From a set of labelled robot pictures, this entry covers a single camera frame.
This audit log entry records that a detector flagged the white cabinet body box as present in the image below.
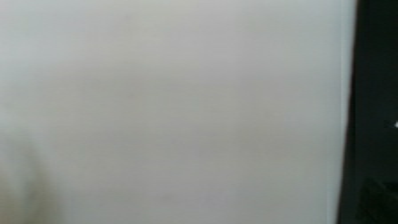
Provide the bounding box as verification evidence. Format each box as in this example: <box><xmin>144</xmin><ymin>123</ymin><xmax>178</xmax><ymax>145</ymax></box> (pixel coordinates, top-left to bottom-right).
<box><xmin>0</xmin><ymin>0</ymin><xmax>358</xmax><ymax>224</ymax></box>

